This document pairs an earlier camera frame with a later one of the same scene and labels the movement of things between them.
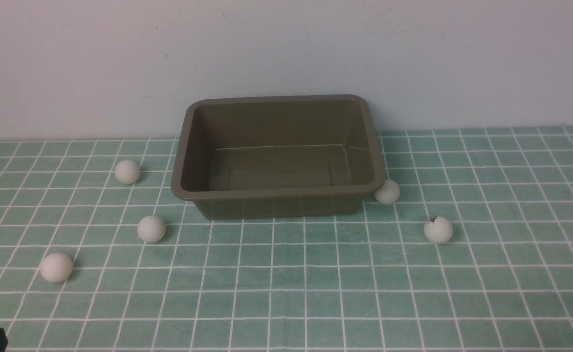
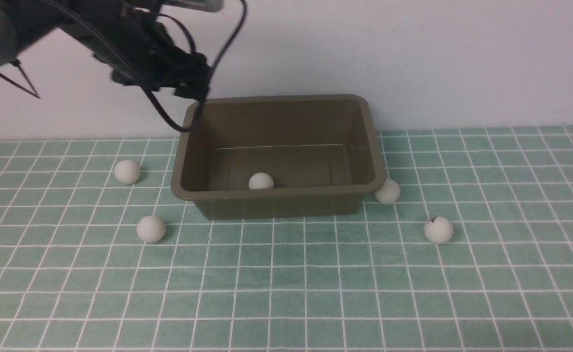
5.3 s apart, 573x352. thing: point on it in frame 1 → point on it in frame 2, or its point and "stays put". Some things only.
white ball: x=55 y=268 → x=261 y=181
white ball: x=389 y=193 stays put
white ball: x=151 y=229 stays put
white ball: x=127 y=172 stays put
